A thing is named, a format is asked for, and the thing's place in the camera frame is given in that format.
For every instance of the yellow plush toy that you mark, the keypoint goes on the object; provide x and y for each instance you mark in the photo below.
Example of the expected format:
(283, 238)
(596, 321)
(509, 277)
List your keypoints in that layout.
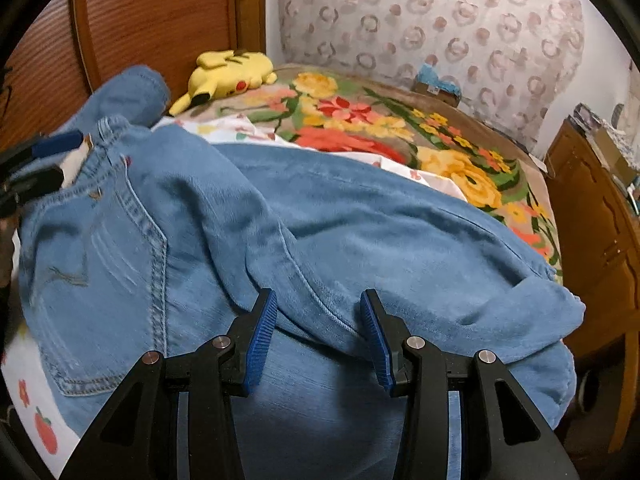
(227, 72)

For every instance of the wooden cabinet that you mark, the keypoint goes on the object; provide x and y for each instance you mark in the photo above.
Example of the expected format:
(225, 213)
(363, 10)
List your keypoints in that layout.
(595, 240)

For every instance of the blue denim pants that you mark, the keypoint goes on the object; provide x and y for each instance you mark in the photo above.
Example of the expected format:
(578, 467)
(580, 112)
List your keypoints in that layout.
(280, 220)

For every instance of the floral blanket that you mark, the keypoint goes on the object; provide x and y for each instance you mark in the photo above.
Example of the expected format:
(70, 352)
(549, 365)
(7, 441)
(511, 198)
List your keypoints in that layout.
(400, 125)

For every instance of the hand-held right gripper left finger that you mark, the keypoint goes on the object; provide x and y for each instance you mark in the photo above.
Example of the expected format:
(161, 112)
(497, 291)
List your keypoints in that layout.
(260, 340)

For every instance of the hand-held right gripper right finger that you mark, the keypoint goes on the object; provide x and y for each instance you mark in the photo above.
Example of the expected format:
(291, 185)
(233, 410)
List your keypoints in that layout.
(374, 345)

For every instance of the small blue box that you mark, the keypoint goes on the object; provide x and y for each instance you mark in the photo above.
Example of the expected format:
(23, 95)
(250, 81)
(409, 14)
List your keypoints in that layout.
(439, 82)

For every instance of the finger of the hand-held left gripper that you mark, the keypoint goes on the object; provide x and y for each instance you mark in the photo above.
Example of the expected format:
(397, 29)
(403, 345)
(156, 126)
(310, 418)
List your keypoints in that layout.
(62, 142)
(35, 180)

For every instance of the cardboard box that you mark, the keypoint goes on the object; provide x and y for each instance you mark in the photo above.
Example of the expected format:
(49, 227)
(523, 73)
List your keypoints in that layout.
(617, 155)

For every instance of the white fruit-print sheet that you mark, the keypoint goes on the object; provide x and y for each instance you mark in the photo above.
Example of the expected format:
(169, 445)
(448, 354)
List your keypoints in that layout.
(250, 132)

